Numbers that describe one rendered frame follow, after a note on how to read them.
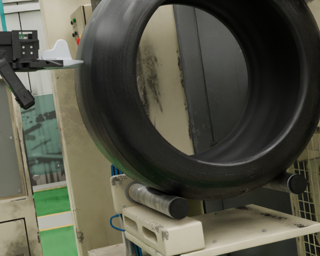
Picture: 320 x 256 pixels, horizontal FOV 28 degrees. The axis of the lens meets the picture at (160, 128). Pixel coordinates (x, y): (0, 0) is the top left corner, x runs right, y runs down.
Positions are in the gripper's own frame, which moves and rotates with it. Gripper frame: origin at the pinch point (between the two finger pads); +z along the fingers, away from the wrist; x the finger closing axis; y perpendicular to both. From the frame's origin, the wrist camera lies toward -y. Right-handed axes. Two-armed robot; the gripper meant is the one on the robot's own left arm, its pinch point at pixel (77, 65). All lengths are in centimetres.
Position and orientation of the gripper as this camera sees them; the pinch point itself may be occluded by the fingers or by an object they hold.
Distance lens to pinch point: 138.5
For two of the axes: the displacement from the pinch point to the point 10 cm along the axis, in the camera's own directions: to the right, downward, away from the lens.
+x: -2.9, -0.1, 9.6
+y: -0.4, -10.0, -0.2
